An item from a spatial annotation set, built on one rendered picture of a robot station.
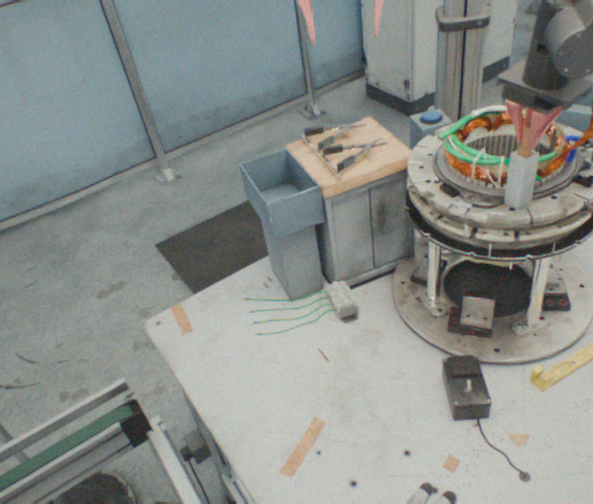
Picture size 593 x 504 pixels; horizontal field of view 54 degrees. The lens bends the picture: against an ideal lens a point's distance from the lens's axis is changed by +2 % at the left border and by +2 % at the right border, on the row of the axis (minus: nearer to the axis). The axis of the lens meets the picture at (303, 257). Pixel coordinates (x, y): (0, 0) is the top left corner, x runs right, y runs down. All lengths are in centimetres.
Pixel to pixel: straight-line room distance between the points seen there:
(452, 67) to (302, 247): 58
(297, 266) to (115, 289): 159
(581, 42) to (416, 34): 260
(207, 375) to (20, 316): 172
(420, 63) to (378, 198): 228
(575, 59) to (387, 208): 55
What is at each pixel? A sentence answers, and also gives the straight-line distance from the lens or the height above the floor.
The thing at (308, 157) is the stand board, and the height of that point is 107.
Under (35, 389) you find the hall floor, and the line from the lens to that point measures 245.
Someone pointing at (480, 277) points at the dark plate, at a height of 78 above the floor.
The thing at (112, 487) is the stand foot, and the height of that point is 2.
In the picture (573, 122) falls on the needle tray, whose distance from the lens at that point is 129.
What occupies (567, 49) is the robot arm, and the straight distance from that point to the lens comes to 73.
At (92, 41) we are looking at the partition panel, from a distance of 299.
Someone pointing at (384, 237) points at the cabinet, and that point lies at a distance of 122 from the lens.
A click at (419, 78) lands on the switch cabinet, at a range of 341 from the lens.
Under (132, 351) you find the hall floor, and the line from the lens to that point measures 238.
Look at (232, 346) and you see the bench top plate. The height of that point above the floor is 78.
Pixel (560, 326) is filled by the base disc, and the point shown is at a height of 80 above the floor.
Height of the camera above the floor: 166
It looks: 41 degrees down
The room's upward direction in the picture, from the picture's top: 10 degrees counter-clockwise
